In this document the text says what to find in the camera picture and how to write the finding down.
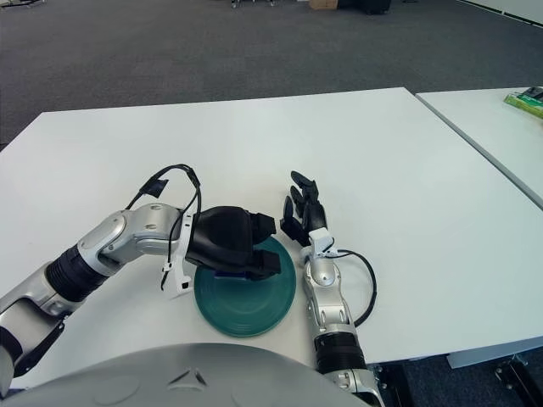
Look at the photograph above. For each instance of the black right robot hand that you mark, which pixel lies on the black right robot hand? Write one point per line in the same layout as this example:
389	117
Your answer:
311	216

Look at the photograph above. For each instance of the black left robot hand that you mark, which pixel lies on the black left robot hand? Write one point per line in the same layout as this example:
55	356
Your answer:
225	241

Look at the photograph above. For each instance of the blue purple gum pack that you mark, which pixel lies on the blue purple gum pack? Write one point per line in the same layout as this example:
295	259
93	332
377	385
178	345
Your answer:
231	276

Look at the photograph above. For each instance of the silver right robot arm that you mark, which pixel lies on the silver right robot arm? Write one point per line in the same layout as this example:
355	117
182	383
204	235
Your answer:
326	292

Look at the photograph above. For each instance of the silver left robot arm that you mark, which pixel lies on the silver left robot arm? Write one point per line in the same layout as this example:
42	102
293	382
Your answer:
114	241

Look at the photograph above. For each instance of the green ribbed plate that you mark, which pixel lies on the green ribbed plate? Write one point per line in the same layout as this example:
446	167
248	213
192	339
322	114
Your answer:
246	305

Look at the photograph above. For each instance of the grey robot torso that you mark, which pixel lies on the grey robot torso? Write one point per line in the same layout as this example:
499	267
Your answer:
169	377

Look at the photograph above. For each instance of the brown cardboard box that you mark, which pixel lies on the brown cardboard box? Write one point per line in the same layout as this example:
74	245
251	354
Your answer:
323	3

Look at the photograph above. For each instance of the black cabinet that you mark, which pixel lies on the black cabinet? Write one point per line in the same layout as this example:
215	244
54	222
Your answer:
365	6

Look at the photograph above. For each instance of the green flat box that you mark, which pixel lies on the green flat box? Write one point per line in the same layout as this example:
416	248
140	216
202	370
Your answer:
526	104

